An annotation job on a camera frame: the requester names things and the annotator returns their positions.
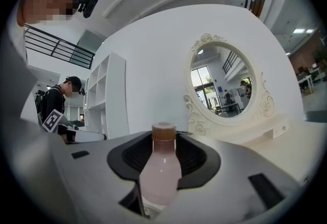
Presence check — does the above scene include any low white table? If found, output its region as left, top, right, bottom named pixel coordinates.
left=75, top=130, right=107, bottom=142

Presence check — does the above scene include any black head-worn camera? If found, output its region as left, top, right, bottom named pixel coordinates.
left=76, top=0, right=99, bottom=19

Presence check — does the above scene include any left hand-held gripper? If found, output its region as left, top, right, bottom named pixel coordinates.
left=42, top=108, right=79, bottom=144

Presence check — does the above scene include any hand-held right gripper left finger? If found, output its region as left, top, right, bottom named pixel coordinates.
left=48, top=130, right=154, bottom=224

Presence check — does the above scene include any white cubby shelf unit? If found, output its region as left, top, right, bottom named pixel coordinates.
left=83, top=51, right=130, bottom=140

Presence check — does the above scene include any small pink container brown cap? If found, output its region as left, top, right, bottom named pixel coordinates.
left=139, top=122, right=182, bottom=206

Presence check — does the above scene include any white background table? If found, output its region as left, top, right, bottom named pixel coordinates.
left=297, top=74, right=314, bottom=94

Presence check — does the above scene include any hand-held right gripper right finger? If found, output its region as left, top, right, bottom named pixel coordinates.
left=158, top=131, right=302, bottom=224

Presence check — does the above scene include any black balcony railing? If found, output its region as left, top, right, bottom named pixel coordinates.
left=24, top=23, right=96, bottom=69

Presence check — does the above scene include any ornate white oval mirror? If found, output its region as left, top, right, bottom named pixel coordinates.
left=183, top=33, right=291, bottom=145

